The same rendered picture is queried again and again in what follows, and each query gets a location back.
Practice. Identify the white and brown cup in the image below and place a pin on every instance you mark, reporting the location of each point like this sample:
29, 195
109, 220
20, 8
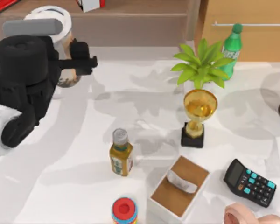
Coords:
66, 80

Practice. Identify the pale grey rounded box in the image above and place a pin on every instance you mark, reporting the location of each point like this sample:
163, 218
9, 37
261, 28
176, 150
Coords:
30, 27

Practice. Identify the red and white box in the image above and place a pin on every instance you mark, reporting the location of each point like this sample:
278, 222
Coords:
92, 4

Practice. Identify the brown wooden open shelf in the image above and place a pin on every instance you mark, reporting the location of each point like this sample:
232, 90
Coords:
135, 25

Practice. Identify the yellow bottle with silver cap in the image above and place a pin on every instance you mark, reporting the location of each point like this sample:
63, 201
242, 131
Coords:
121, 158

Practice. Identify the green potted plant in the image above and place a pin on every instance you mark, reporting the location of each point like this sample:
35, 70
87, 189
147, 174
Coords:
201, 63

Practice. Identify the gold trophy with black base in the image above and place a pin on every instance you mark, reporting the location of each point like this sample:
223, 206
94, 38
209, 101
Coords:
199, 105

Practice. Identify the green bottle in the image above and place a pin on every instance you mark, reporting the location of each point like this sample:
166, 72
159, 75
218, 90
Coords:
232, 44

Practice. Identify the stack of coloured rings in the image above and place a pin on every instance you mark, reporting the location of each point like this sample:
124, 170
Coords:
124, 208

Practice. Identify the white and wooden tissue box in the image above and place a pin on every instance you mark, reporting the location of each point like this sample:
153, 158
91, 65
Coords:
177, 186

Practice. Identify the pale wooden cupboard door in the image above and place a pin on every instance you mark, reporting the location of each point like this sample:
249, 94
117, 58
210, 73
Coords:
259, 42

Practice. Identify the black calculator with blue keys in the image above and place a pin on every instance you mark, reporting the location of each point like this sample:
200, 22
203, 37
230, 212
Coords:
238, 175

